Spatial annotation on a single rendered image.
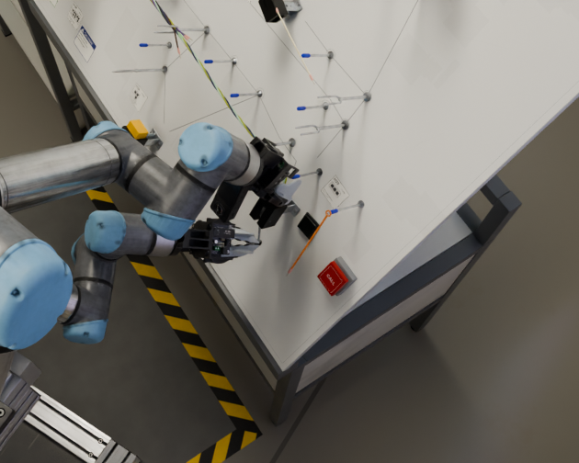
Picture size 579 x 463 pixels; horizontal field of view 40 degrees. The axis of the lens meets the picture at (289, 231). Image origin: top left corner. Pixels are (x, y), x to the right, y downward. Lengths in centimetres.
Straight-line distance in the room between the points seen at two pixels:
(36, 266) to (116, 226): 53
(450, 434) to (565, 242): 82
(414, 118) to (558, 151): 176
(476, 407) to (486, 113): 151
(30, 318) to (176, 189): 39
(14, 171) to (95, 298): 45
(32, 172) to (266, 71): 65
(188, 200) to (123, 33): 77
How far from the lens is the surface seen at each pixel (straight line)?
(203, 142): 121
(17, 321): 93
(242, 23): 166
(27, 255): 93
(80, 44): 206
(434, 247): 195
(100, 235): 143
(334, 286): 154
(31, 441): 244
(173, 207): 124
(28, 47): 293
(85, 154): 121
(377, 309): 187
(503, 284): 285
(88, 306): 148
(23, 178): 110
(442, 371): 271
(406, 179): 144
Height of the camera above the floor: 256
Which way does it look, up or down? 67 degrees down
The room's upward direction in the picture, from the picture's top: 9 degrees clockwise
